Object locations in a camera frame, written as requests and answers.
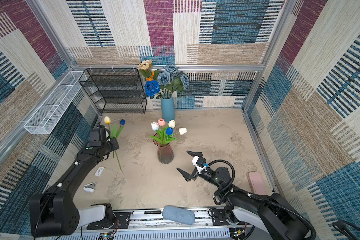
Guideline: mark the white slotted cable duct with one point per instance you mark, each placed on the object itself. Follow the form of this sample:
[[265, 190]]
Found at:
[[185, 234]]

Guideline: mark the pink rectangular pad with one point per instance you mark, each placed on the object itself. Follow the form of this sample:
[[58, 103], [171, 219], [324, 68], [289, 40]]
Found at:
[[256, 182]]

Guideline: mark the blue-grey sponge pad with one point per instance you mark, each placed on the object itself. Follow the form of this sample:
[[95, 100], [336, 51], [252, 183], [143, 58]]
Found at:
[[178, 215]]

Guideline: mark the blue tulip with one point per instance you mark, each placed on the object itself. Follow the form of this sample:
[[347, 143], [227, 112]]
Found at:
[[166, 142], [116, 130]]

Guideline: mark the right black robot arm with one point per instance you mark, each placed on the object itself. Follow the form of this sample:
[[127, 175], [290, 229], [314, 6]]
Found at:
[[272, 214]]

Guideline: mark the small white paper tag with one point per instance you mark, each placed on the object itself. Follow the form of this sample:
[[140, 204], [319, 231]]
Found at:
[[99, 171]]

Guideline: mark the teal ceramic vase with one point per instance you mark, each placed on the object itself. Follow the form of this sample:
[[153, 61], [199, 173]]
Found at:
[[168, 109]]

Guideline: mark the white mesh wall basket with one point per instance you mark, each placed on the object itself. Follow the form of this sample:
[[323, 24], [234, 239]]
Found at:
[[46, 117]]

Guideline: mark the yellow tulip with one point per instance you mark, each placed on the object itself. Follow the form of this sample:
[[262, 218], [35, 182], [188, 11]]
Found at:
[[107, 121]]

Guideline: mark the dark blue rose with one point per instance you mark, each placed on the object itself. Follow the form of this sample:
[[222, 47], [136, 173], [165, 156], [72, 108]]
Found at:
[[152, 89]]

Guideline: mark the black wire shelf rack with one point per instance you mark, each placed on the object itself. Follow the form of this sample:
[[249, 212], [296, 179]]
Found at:
[[115, 90]]

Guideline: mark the pink tulip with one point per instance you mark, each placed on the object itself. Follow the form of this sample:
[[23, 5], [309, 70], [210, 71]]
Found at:
[[162, 123]]

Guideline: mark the light blue rose bunch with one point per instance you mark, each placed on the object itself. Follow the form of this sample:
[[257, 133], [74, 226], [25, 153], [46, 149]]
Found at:
[[171, 80]]

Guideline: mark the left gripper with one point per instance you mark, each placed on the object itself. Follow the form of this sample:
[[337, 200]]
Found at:
[[115, 146]]

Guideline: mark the orange marigold flower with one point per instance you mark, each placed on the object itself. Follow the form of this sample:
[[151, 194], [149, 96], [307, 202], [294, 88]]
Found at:
[[151, 77]]

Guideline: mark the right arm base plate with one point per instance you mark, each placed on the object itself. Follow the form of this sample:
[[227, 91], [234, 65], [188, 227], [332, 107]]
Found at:
[[219, 217]]

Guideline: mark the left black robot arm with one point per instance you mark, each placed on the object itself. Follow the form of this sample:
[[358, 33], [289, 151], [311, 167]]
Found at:
[[53, 212]]

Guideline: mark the dark red glass vase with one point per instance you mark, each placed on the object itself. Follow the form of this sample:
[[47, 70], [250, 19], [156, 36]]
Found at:
[[165, 153]]

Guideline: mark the white tulip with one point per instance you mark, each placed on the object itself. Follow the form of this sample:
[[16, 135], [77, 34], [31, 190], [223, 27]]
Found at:
[[157, 137], [171, 123], [181, 132]]

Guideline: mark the cream sunflower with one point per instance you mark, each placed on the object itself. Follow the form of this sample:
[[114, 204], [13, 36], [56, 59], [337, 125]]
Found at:
[[145, 68]]

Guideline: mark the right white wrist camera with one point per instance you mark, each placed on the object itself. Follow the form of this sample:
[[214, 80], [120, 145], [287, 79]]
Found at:
[[200, 164]]

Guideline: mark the black object bottom right corner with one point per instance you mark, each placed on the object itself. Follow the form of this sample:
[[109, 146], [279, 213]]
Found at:
[[342, 227]]

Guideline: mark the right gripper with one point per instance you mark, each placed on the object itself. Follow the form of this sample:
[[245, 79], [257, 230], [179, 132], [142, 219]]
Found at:
[[186, 175]]

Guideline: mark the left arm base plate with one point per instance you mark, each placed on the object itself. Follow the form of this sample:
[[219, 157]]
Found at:
[[119, 220]]

